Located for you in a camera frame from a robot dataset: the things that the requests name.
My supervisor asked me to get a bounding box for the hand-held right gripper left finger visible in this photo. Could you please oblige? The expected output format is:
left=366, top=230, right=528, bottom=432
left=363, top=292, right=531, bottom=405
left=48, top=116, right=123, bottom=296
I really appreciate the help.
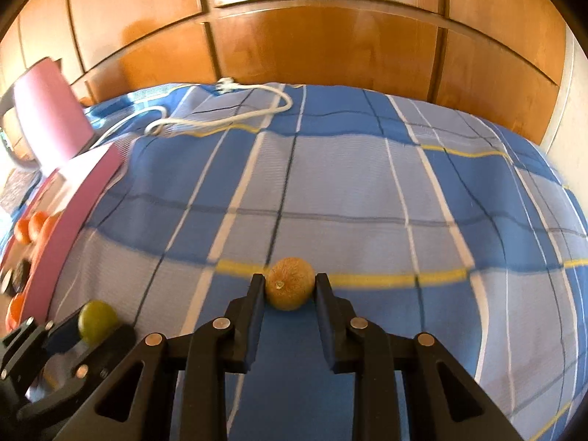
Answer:
left=55, top=274, right=267, bottom=441

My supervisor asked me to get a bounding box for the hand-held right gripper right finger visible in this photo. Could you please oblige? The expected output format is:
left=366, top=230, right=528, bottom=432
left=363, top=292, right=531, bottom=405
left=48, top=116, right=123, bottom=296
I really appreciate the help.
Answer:
left=315, top=273, right=524, bottom=441

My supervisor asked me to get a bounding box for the blue plaid blanket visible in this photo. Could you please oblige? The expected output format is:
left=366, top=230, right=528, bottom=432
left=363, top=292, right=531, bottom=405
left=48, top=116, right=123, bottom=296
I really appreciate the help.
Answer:
left=46, top=82, right=588, bottom=441

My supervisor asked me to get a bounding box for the white kettle power cord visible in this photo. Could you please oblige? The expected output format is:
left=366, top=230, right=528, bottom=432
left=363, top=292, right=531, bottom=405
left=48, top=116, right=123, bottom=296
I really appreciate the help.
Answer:
left=92, top=78, right=295, bottom=148

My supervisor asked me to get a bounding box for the pink electric kettle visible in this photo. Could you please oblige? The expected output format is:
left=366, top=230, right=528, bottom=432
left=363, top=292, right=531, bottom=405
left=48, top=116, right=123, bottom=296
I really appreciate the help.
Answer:
left=0, top=57, right=95, bottom=175

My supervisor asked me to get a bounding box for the green lime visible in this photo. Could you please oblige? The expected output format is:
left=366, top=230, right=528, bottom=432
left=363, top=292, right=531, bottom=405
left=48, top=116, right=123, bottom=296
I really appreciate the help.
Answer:
left=78, top=300, right=118, bottom=344

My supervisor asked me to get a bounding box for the wooden wardrobe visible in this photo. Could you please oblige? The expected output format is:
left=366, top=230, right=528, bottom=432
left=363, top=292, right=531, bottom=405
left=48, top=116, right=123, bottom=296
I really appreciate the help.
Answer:
left=0, top=0, right=575, bottom=148

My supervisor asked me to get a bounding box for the pink tray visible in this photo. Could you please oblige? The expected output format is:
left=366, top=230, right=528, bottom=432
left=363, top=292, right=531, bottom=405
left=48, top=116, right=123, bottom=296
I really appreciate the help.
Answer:
left=0, top=144, right=125, bottom=331

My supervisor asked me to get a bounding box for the brown kiwi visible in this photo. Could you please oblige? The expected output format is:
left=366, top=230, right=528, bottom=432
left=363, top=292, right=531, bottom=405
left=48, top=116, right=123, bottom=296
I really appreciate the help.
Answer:
left=265, top=257, right=317, bottom=312

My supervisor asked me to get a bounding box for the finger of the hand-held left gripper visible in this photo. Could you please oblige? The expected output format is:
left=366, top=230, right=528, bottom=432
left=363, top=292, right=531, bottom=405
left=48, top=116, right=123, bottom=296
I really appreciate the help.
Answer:
left=18, top=324, right=137, bottom=428
left=0, top=315, right=84, bottom=380

